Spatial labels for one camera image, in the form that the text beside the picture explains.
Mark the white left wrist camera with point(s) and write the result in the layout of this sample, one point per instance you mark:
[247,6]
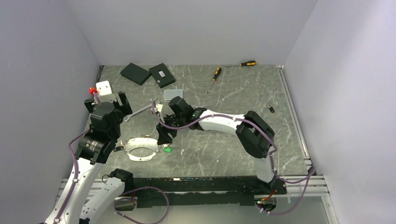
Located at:
[105,92]

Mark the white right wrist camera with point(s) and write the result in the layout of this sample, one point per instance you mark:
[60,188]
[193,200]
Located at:
[158,109]

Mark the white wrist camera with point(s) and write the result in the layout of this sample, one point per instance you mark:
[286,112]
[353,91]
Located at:
[105,92]
[158,109]

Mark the orange black screwdriver at wall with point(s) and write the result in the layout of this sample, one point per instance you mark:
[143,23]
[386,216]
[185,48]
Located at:
[243,64]

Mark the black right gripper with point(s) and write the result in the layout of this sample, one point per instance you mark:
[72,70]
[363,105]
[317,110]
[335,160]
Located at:
[163,131]

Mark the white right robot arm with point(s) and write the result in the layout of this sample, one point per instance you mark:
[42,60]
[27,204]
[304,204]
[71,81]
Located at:
[255,135]

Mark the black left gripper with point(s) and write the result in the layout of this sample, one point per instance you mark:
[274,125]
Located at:
[124,108]

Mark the white network switch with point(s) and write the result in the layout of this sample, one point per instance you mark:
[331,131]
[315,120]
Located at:
[170,94]

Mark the black flat box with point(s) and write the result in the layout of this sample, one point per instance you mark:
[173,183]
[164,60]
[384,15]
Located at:
[135,74]

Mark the black box with label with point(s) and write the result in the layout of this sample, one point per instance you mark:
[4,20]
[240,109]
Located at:
[162,75]

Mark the key with green tag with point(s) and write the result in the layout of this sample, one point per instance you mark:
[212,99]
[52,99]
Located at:
[168,149]

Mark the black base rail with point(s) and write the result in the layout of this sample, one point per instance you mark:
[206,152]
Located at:
[241,190]

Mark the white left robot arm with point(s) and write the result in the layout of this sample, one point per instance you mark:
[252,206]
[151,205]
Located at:
[94,148]

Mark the large silver wrench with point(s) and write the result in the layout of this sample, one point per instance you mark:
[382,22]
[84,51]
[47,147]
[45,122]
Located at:
[128,117]

